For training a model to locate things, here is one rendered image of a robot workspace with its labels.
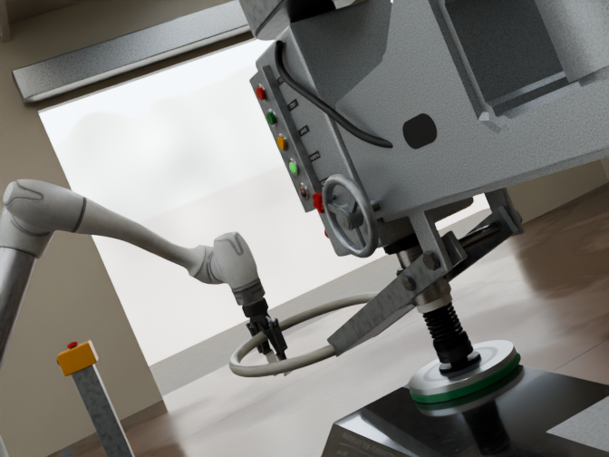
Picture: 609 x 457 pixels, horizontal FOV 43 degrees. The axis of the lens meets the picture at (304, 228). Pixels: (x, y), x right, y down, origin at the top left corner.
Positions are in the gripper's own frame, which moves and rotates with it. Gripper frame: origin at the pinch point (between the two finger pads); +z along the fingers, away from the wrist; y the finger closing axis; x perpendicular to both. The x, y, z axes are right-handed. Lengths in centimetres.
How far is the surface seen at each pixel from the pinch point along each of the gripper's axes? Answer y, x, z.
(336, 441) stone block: 68, -38, -2
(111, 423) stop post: -79, -24, 10
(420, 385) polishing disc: 83, -26, -8
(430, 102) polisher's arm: 116, -35, -57
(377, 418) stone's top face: 77, -34, -5
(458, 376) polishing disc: 90, -24, -8
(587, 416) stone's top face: 123, -36, -9
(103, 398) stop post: -79, -23, 0
